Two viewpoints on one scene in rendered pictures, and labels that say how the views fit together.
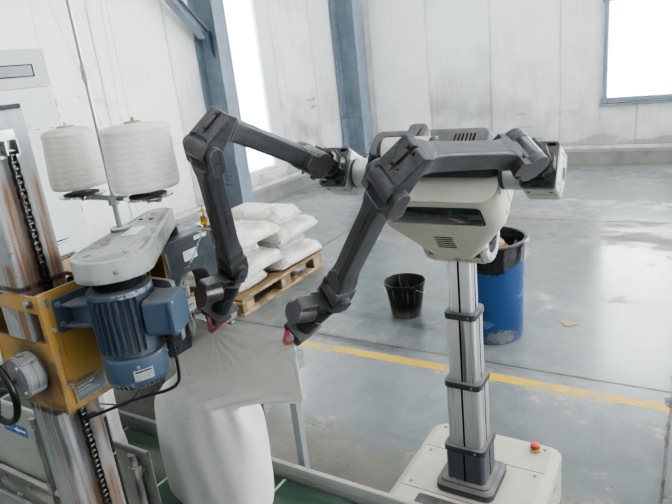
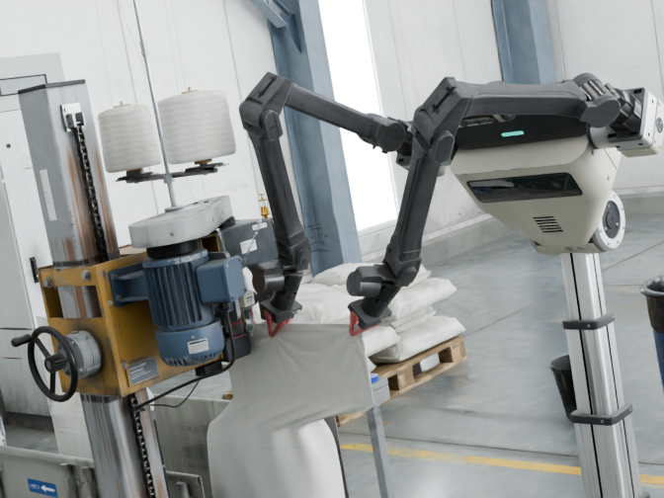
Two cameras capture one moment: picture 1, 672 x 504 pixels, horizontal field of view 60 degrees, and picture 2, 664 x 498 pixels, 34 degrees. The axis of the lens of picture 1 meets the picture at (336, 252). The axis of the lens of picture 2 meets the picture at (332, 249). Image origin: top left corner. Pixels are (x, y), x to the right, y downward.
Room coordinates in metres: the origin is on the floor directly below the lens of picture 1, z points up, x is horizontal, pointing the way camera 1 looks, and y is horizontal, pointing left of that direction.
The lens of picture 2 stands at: (-1.10, -0.25, 1.62)
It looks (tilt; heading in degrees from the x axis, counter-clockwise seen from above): 8 degrees down; 10
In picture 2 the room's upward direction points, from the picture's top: 10 degrees counter-clockwise
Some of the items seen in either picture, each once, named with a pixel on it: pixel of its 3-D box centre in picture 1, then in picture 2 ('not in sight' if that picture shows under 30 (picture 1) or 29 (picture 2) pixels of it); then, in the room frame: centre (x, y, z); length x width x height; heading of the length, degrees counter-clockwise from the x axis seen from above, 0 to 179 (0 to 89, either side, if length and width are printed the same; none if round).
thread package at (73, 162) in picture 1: (72, 157); (127, 137); (1.57, 0.66, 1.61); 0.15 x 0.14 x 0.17; 57
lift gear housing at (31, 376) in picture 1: (23, 375); (77, 354); (1.29, 0.78, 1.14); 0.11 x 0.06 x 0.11; 57
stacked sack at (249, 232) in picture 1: (237, 235); (329, 304); (4.55, 0.77, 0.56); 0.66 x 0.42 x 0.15; 147
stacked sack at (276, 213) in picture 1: (261, 213); (367, 278); (5.20, 0.64, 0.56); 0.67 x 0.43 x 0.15; 57
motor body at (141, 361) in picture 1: (130, 333); (184, 307); (1.30, 0.51, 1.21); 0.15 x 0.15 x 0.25
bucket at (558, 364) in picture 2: (405, 296); (586, 387); (3.91, -0.46, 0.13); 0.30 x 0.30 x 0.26
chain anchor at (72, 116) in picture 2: (8, 144); (74, 117); (1.34, 0.70, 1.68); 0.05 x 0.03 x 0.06; 147
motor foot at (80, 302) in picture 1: (88, 309); (143, 283); (1.32, 0.60, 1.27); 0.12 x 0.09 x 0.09; 147
